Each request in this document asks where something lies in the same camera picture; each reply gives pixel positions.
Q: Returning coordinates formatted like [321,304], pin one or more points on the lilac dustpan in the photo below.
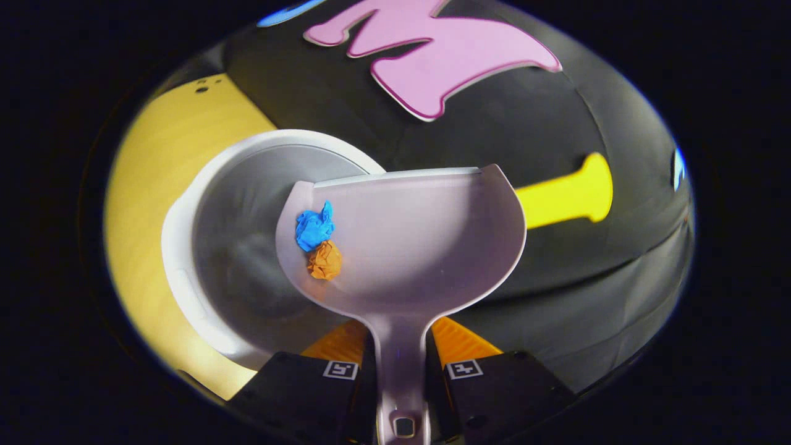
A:
[420,247]

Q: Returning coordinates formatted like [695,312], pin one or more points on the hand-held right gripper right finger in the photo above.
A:
[507,395]

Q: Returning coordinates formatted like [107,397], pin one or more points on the white ribbed garbage bin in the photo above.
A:
[247,247]

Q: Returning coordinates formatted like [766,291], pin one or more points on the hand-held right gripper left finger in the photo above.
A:
[296,395]

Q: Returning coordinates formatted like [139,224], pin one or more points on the blue paper ball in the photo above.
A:
[312,230]

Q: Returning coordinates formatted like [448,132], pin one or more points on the orange paper ball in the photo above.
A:
[325,261]

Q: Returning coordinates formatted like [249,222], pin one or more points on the black backdrop cloth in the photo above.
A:
[556,278]

